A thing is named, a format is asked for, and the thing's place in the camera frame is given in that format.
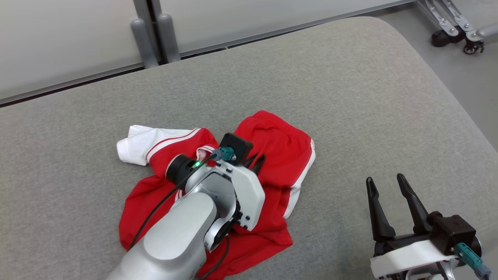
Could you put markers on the grey rounded partition post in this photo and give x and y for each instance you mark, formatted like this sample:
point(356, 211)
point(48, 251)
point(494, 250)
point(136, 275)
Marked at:
point(144, 42)
point(168, 37)

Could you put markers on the black caster wheel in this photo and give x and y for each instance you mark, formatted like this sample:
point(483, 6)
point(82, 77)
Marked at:
point(441, 39)
point(472, 47)

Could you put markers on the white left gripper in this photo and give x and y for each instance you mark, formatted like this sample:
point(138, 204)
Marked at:
point(249, 194)

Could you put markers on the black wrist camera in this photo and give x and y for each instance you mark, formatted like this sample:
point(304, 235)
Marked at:
point(453, 231)
point(235, 144)

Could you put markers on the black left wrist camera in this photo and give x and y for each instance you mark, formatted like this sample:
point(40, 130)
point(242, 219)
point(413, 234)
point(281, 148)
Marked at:
point(235, 144)

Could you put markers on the grey metal wheeled stand frame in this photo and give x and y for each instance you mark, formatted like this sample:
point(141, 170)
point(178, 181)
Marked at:
point(451, 17)

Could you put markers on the red jersey shirt white sleeves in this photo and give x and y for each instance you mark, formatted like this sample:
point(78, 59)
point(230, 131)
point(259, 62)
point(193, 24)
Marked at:
point(140, 144)

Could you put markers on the aluminium partition base rail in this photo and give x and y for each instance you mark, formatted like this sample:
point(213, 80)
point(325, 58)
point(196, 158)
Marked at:
point(78, 82)

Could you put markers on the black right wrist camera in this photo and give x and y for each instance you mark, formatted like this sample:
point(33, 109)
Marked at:
point(453, 231)

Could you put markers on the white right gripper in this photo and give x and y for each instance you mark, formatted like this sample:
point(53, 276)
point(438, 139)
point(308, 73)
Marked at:
point(408, 260)

